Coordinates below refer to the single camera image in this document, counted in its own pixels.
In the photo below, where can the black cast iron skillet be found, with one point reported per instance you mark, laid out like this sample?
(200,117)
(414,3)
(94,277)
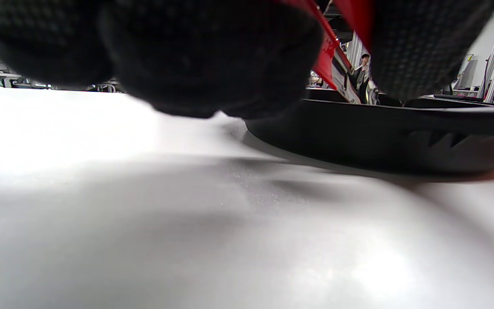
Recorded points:
(380,137)

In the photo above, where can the person's left hand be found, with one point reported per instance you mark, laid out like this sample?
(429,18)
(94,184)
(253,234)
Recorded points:
(208,47)

